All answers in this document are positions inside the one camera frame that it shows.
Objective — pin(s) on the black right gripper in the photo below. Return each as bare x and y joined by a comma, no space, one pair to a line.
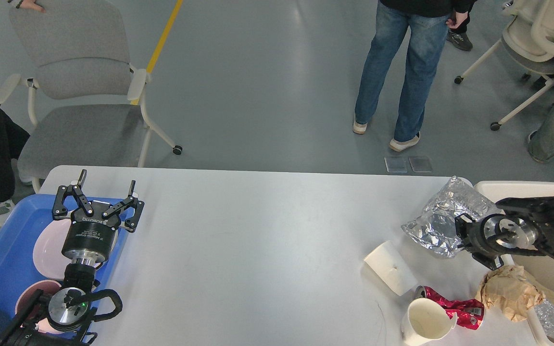
472,237

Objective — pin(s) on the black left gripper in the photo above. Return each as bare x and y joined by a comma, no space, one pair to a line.
89,238

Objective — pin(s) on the brown paper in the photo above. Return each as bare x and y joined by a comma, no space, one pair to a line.
508,289

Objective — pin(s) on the pink plate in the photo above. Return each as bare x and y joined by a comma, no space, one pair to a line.
47,256

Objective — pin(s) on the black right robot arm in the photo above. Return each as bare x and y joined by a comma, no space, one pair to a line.
525,227

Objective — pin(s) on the red item under arm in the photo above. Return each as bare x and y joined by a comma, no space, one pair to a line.
469,313

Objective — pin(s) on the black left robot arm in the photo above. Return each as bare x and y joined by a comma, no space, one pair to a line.
64,318

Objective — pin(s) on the white paper cup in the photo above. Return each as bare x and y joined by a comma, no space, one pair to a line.
425,321

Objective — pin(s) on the white paper sheet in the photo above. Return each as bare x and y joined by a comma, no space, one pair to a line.
387,263

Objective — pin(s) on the grey office chair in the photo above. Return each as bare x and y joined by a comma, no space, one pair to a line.
79,48

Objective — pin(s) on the white office chair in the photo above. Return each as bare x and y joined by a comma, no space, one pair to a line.
529,40

